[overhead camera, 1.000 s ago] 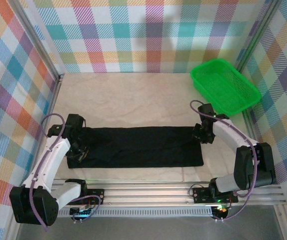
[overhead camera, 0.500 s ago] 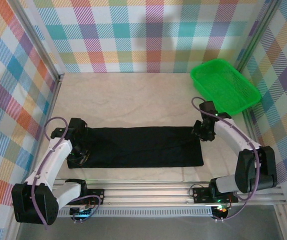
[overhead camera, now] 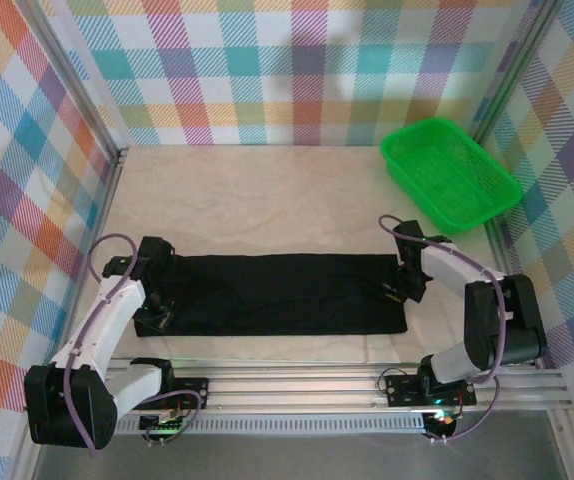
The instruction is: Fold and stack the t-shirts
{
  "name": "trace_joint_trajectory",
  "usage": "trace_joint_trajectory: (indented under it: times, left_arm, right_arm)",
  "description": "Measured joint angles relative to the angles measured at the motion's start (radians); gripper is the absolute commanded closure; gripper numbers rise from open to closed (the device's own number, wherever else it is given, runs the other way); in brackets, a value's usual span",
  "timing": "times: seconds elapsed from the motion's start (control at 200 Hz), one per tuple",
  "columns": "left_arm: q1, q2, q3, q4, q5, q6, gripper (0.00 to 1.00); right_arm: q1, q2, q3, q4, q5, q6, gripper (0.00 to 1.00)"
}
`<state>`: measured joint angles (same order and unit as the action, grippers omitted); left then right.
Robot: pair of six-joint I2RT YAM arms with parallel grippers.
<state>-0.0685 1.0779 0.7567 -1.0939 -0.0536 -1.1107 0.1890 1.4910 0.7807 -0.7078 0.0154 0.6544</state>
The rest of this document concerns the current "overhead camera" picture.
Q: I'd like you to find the black t-shirt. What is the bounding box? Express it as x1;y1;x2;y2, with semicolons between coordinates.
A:
134;252;409;339

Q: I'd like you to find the green plastic mesh basket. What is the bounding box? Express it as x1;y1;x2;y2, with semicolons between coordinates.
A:
379;117;524;237

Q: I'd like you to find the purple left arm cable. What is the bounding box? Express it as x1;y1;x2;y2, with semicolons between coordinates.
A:
64;233;141;459

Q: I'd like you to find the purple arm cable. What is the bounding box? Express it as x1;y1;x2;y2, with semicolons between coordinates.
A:
377;214;514;387
64;233;141;459

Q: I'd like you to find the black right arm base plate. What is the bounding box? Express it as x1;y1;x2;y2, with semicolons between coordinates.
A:
384;372;478;408

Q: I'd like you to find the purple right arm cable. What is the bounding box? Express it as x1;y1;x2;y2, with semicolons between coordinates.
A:
377;214;514;387

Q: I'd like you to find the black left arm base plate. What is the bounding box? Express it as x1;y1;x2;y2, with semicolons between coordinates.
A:
165;377;210;410

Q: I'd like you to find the aluminium mounting rail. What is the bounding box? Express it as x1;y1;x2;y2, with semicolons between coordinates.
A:
106;357;574;415

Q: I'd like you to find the slotted grey cable duct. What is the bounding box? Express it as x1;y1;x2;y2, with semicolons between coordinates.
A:
116;409;429;437

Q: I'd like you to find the aluminium frame post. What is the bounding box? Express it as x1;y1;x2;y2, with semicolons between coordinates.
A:
30;0;131;167
469;0;566;144

